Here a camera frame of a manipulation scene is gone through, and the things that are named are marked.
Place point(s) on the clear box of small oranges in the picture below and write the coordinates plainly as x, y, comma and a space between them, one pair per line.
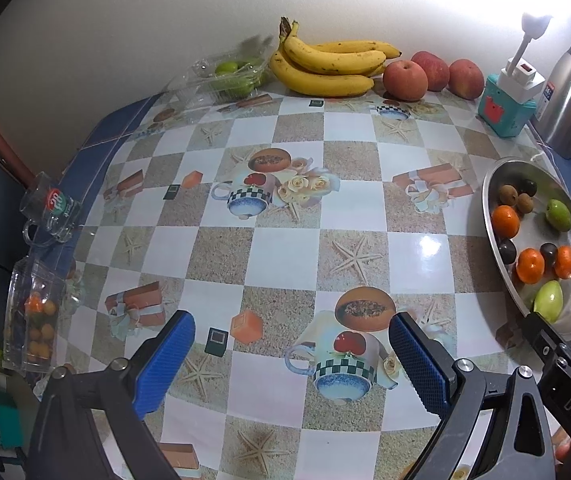
33, 320

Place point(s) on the pale red apple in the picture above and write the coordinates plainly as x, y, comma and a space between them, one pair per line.
405, 80

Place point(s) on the small green fruit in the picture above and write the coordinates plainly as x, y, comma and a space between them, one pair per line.
239, 86
226, 68

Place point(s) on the teal plastic bin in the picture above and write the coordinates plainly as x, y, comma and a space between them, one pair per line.
8, 420

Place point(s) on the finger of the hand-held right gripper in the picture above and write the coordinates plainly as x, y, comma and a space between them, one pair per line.
545, 335

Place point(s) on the teal toy box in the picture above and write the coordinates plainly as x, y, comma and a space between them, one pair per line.
500, 110

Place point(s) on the stainless steel bowl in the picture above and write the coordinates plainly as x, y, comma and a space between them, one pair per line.
515, 170

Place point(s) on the checkered printed tablecloth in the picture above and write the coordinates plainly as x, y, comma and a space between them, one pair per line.
285, 260

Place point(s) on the small brown kiwi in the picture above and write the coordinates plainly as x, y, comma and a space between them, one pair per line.
524, 204

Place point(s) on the person's right hand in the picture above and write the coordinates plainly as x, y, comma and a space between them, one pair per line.
564, 450

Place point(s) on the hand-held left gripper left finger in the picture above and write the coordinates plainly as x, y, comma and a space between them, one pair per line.
163, 360

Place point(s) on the stainless steel thermos jug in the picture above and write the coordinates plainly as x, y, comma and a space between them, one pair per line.
565, 105

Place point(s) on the green mango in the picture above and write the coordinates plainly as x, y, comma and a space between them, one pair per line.
548, 301

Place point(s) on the green apple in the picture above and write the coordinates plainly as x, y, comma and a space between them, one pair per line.
559, 215

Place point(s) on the yellow banana bunch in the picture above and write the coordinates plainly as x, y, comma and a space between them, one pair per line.
325, 77

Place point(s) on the clear plastic clamshell container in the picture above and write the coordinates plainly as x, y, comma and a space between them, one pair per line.
190, 85

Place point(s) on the glass mug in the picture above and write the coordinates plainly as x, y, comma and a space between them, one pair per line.
50, 205

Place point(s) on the orange tangerine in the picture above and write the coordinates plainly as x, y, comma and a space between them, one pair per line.
530, 266
565, 261
505, 221

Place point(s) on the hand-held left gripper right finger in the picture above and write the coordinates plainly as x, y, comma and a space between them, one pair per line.
420, 365

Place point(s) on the large brown kiwi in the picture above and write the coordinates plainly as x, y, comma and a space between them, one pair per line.
507, 193

